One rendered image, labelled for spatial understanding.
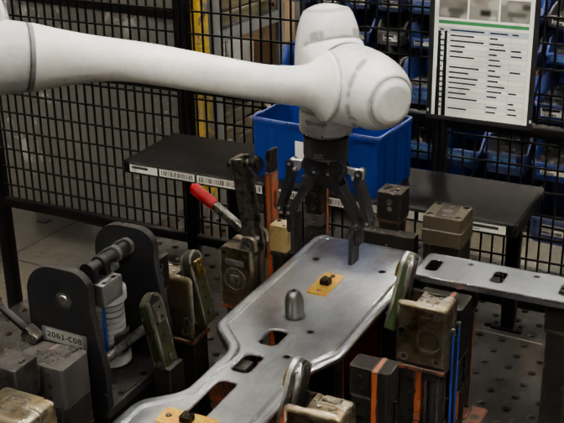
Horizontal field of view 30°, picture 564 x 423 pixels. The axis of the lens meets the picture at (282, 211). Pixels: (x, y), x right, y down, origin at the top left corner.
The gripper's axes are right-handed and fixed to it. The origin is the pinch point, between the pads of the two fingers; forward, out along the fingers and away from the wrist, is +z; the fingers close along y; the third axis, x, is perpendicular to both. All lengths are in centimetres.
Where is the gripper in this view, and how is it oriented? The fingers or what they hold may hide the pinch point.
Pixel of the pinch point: (324, 245)
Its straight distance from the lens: 181.7
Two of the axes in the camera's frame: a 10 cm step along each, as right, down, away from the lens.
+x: 4.4, -3.5, 8.3
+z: 0.0, 9.2, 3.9
